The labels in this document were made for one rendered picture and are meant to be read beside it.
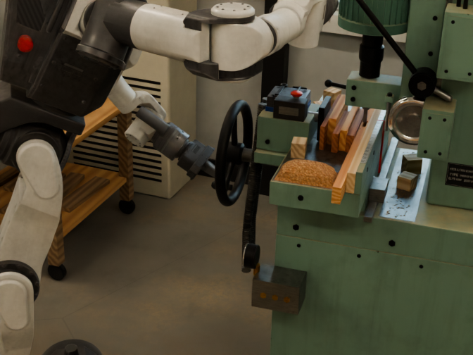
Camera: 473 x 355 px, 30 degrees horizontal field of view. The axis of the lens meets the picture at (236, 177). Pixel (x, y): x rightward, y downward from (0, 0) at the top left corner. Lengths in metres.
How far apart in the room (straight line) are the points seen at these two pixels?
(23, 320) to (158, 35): 0.87
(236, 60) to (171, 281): 1.84
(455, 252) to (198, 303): 1.30
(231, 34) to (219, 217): 2.25
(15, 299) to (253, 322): 1.16
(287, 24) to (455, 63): 0.47
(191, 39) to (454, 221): 0.87
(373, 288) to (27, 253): 0.84
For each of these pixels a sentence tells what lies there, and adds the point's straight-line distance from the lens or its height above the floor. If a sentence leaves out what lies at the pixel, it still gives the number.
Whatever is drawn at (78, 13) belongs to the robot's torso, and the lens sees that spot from 1.85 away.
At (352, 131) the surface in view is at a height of 0.95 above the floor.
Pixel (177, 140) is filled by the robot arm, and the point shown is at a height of 0.81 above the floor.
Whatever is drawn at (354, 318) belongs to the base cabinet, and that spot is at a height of 0.51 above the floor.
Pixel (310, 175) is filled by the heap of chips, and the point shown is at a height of 0.92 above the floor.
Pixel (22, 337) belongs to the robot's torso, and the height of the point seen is 0.48.
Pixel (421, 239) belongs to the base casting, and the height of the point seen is 0.76.
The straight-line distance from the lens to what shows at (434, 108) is 2.03.
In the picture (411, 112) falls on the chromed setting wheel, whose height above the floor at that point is 1.04.
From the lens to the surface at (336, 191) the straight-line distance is 1.93.
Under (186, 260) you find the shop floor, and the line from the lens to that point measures 3.44.
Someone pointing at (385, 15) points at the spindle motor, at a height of 1.25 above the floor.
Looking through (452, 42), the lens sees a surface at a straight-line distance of 1.97.
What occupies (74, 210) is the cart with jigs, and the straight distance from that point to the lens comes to 3.45.
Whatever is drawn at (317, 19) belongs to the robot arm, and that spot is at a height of 1.31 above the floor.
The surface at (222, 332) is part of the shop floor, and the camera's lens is 3.06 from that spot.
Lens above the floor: 1.79
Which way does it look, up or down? 26 degrees down
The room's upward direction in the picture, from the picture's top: 2 degrees clockwise
